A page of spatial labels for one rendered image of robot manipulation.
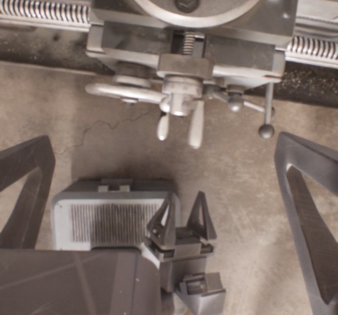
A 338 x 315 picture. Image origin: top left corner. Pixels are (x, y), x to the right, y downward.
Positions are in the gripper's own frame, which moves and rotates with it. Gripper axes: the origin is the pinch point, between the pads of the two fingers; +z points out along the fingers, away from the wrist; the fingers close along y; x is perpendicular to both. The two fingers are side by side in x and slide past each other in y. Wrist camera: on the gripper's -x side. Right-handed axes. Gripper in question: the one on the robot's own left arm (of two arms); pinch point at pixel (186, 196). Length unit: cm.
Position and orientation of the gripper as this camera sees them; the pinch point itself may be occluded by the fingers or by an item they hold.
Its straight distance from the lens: 49.3
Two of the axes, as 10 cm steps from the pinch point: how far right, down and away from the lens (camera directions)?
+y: -8.8, -0.7, -4.7
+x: -4.6, -1.5, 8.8
